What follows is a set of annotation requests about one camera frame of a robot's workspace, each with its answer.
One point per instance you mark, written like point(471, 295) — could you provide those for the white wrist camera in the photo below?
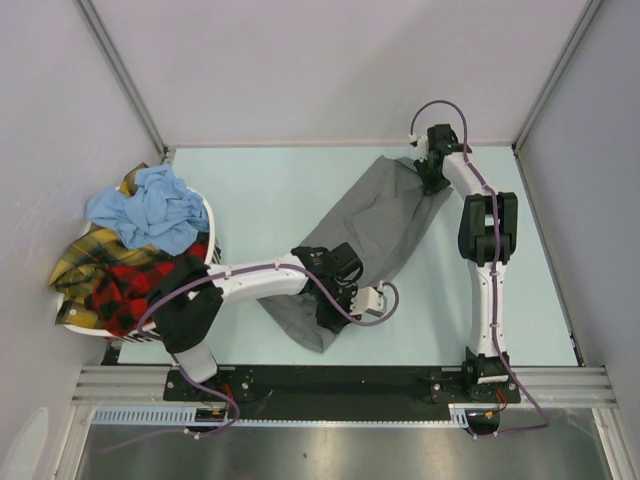
point(369, 301)
point(421, 145)

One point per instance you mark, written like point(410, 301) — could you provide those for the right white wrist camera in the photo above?
point(421, 145)

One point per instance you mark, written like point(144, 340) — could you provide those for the right aluminium frame post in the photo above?
point(560, 67)

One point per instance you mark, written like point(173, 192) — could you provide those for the red black plaid shirt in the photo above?
point(119, 299)

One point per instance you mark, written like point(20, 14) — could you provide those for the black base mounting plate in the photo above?
point(354, 393)

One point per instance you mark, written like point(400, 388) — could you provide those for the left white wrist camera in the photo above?
point(369, 301)

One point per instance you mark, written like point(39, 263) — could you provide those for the grey long sleeve shirt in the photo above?
point(384, 217)

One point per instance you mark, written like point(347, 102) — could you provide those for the yellow plaid shirt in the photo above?
point(82, 267)

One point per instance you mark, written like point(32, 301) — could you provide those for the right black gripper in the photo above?
point(432, 186)

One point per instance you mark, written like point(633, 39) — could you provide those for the aluminium front rail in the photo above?
point(567, 426)

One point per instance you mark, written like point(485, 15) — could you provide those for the white slotted cable duct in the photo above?
point(209, 417)

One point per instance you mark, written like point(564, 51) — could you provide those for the white laundry basket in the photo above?
point(213, 255)

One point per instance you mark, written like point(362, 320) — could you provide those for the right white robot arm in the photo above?
point(487, 239)

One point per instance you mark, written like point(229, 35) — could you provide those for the light blue shirt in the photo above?
point(162, 212)

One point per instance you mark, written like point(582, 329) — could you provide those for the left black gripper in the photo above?
point(331, 320)

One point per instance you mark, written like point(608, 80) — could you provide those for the aluminium frame post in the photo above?
point(113, 59)
point(560, 67)

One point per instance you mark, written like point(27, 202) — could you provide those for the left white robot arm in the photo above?
point(185, 303)

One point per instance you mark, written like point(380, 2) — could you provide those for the left aluminium frame post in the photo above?
point(113, 59)

